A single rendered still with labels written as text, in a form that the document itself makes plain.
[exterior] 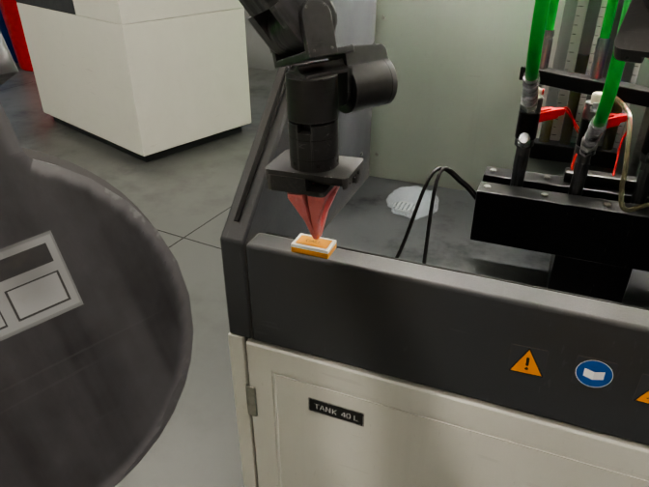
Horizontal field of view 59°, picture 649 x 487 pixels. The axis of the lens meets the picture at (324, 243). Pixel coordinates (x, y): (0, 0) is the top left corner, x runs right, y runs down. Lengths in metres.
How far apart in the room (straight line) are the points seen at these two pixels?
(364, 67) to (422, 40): 0.49
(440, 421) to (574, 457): 0.16
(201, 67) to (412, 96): 2.67
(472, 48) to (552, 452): 0.69
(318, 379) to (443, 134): 0.57
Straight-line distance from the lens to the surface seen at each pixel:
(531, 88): 0.72
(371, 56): 0.68
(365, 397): 0.82
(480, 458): 0.84
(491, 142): 1.17
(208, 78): 3.77
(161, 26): 3.55
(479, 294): 0.68
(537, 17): 0.65
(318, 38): 0.62
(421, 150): 1.20
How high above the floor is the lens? 1.32
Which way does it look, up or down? 30 degrees down
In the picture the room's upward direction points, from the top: straight up
